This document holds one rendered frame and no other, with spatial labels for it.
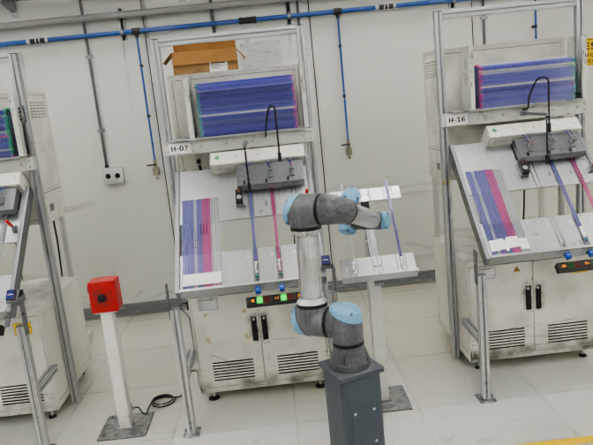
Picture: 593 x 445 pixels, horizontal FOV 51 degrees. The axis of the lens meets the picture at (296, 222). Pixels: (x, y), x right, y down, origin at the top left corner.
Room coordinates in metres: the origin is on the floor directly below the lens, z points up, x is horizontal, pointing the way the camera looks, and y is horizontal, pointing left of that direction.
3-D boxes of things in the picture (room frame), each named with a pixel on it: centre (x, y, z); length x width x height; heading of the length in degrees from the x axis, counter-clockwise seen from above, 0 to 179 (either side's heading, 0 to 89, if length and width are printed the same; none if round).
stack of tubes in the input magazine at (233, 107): (3.26, 0.19, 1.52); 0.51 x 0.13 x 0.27; 92
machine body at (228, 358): (3.38, 0.26, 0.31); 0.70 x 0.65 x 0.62; 92
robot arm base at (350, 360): (2.16, -0.15, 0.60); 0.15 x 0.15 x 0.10
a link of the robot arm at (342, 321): (2.16, -0.14, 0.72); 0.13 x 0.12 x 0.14; 61
